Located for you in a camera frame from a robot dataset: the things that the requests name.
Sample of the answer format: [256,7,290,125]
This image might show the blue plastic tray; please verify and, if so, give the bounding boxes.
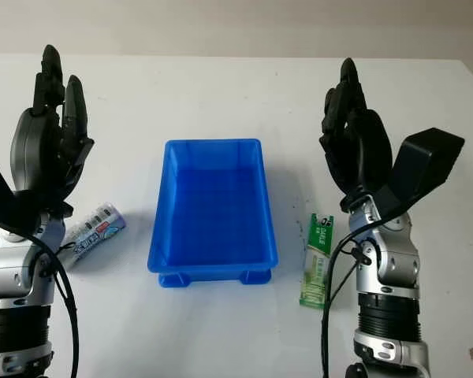
[146,137,280,290]

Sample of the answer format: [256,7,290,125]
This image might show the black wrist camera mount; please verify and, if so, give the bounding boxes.
[0,158,75,242]
[372,128,466,222]

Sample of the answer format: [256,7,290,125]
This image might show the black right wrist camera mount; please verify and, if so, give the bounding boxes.
[372,128,466,222]

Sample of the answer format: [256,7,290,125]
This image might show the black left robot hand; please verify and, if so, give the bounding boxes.
[9,44,95,206]

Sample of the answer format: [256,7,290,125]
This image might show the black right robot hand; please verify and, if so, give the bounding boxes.
[318,57,395,212]

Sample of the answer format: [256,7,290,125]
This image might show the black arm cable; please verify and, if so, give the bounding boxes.
[319,212,384,378]
[22,232,82,378]

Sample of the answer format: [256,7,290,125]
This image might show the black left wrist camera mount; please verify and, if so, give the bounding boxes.
[0,158,75,242]

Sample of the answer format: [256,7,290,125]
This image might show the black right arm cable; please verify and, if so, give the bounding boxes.
[319,212,384,378]

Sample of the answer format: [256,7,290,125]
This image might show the green toothpaste box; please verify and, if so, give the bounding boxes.
[298,213,336,312]

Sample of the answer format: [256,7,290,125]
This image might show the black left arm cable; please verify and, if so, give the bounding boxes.
[22,232,82,378]

